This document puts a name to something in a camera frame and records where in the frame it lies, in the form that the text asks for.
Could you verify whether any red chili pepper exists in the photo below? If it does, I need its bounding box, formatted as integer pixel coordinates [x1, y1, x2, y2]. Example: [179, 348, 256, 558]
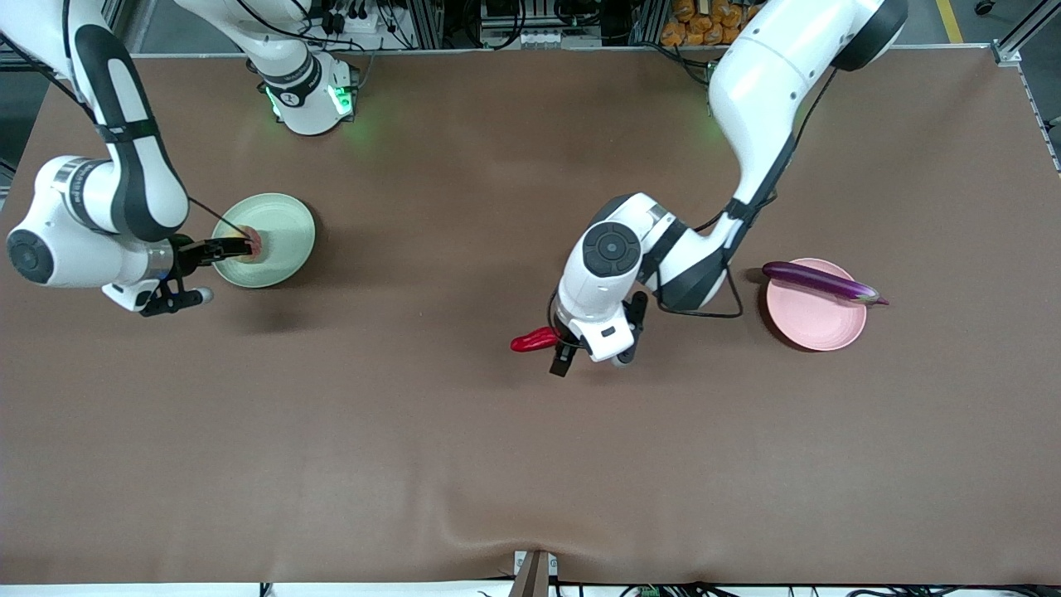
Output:
[510, 326, 562, 353]

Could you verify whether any long purple eggplant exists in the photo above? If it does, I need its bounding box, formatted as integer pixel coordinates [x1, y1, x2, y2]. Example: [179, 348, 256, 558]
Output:
[762, 261, 889, 307]

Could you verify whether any pale green round plate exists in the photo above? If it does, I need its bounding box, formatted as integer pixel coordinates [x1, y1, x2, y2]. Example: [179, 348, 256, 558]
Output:
[212, 193, 317, 289]

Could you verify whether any pink round plate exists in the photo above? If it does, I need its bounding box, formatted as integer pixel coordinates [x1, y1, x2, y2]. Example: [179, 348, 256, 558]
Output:
[766, 258, 868, 352]

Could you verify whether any white power strip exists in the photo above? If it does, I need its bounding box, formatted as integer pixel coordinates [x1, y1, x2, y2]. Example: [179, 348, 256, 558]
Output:
[327, 0, 384, 36]

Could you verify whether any grey electronics rack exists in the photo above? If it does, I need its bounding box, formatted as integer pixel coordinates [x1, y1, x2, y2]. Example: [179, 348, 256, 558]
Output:
[439, 0, 656, 49]

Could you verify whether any pile of orange objects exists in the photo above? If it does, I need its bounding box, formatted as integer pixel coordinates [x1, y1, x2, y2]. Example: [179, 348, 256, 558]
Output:
[661, 0, 768, 47]

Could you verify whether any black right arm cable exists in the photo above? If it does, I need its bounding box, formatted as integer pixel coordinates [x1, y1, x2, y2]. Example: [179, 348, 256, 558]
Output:
[187, 196, 251, 240]

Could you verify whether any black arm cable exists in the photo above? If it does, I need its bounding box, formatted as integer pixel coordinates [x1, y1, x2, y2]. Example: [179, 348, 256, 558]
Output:
[657, 70, 838, 320]
[187, 196, 251, 240]

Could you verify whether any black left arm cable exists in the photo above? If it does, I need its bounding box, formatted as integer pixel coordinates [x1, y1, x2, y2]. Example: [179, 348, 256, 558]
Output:
[657, 70, 838, 320]

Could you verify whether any metal table edge bracket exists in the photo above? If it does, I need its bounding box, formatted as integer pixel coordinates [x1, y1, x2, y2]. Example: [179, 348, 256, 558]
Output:
[510, 550, 558, 597]

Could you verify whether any aluminium frame post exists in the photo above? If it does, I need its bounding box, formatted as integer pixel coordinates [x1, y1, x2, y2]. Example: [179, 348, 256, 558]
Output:
[991, 0, 1061, 67]

